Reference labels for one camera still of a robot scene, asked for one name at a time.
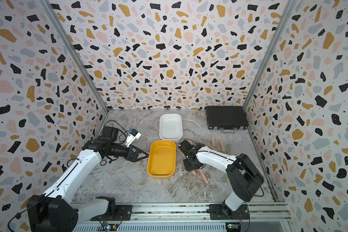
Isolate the yellow storage box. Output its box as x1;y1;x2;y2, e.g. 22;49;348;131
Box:
147;140;176;178

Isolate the black carrying case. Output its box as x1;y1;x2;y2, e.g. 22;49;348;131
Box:
205;106;249;130

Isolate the circuit board with wires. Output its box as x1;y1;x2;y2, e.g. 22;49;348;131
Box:
102;222;119;232

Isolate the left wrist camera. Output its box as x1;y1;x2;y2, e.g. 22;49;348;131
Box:
125;129;141;148

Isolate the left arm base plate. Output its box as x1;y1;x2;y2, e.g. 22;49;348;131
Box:
91;205;132;221

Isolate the pink folding knife angled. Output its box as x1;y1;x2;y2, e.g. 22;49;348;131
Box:
205;143;217;151

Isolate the white storage box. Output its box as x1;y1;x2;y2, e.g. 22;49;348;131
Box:
159;113;183;143

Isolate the pink folding knife left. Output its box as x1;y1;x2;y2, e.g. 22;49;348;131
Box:
218;139;226;153

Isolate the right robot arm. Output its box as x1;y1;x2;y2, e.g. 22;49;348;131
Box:
178;139;264;214

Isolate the aluminium mounting rail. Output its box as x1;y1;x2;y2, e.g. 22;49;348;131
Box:
73;202;295;232

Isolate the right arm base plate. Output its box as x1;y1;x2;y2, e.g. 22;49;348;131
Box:
206;204;250;220

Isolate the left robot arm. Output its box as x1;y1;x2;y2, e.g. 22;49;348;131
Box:
27;126;149;232

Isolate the green folding knife far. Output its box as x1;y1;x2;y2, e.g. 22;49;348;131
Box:
226;144;232;154

